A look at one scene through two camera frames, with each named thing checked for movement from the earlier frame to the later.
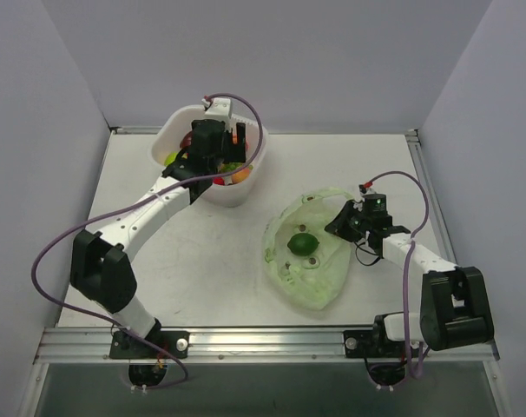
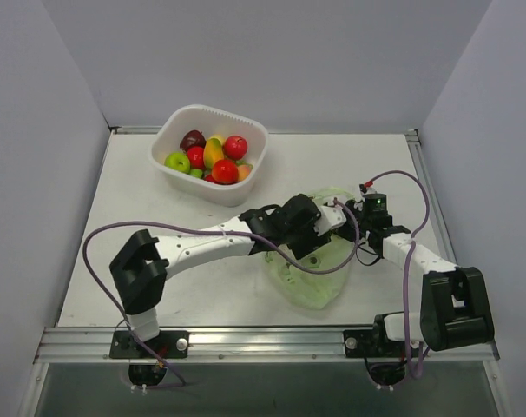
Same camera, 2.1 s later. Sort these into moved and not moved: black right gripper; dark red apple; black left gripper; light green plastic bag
Moved: black left gripper
Not moved: light green plastic bag; dark red apple; black right gripper
